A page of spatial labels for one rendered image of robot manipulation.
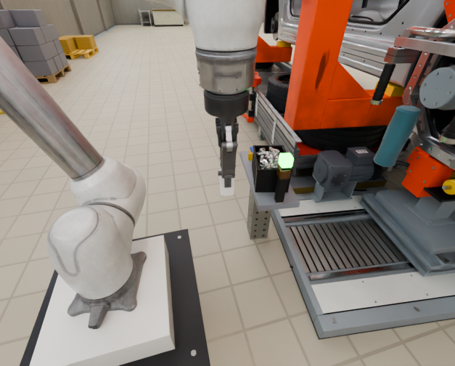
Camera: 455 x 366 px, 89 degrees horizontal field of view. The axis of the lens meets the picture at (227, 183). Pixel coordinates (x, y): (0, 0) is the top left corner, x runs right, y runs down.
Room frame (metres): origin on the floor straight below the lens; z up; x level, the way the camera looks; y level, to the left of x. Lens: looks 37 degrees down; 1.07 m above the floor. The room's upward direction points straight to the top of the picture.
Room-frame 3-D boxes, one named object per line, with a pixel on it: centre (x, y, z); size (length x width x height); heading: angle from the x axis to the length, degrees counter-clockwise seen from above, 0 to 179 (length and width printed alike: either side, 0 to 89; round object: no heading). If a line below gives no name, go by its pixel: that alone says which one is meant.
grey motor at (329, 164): (1.12, -0.74, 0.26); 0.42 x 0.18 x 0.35; 97
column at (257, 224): (0.91, -0.18, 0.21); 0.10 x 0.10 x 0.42; 7
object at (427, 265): (0.84, -1.04, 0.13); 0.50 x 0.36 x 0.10; 7
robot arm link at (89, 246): (0.38, 0.35, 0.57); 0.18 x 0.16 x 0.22; 2
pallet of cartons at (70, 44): (7.15, 4.05, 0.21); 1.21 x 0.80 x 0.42; 15
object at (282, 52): (3.24, -0.52, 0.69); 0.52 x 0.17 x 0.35; 97
